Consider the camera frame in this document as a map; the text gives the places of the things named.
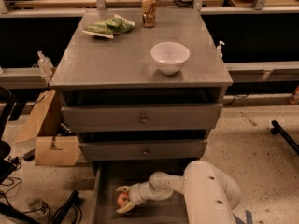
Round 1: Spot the tan drink can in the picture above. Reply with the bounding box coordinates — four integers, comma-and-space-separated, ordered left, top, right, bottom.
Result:
141, 0, 156, 28

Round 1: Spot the brown cardboard box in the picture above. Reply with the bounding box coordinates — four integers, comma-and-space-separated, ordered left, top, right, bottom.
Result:
16, 90, 81, 166

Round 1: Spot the grey bottom drawer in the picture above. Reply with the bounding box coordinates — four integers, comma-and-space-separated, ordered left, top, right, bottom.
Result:
90, 159, 191, 224

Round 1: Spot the grey top drawer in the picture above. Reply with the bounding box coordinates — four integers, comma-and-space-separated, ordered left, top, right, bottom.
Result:
62, 104, 222, 133

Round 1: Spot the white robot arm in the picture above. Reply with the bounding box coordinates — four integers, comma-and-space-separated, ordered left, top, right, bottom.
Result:
116, 161, 241, 224

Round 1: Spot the grey drawer cabinet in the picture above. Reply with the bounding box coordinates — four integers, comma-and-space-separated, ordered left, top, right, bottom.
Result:
50, 8, 234, 173

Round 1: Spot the small white pump bottle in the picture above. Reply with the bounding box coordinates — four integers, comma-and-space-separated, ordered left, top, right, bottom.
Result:
216, 40, 225, 58

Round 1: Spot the green chip bag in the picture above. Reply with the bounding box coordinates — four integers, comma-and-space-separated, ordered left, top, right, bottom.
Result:
82, 14, 135, 39

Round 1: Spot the black chair leg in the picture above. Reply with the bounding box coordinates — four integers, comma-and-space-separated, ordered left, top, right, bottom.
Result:
270, 120, 299, 155

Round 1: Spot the black power strip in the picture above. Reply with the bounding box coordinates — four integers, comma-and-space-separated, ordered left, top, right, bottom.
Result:
50, 190, 82, 224

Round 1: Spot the grey middle drawer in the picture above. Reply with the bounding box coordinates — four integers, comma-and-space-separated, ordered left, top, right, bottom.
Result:
79, 140, 207, 161

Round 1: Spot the orange bottle on floor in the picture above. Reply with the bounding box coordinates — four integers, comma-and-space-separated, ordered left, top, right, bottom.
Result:
288, 86, 299, 105

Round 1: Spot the grey drawer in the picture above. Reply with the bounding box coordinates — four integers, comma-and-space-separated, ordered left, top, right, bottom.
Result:
62, 104, 222, 133
79, 140, 207, 161
90, 159, 191, 224

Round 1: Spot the red apple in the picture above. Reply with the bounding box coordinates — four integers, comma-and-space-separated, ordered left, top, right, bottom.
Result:
117, 192, 129, 207

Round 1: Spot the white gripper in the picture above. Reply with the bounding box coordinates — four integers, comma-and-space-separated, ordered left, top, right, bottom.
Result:
116, 181, 152, 215

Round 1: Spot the white bowl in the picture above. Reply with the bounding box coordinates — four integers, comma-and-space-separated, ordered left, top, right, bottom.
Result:
150, 42, 190, 75

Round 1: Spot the clear sanitizer bottle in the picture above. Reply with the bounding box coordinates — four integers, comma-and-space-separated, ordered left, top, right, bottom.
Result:
37, 51, 53, 76

